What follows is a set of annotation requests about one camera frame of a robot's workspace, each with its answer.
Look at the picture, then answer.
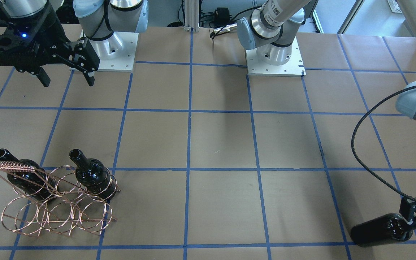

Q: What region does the dark glass wine bottle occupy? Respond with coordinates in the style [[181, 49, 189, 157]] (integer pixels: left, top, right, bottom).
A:
[[350, 213, 413, 247]]

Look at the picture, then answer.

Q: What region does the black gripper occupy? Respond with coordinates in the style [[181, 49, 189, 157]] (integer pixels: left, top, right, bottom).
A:
[[0, 4, 100, 87]]

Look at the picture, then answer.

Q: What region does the black braided cable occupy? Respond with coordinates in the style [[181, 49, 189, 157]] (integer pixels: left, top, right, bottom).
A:
[[351, 83, 416, 208]]

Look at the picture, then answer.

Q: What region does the copper wire wine rack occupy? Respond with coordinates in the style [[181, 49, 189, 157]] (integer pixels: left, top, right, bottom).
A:
[[0, 161, 117, 237]]

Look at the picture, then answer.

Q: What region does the dark bottle in rack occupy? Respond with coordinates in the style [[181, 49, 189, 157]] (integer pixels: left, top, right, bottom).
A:
[[0, 148, 56, 201], [69, 149, 116, 200]]

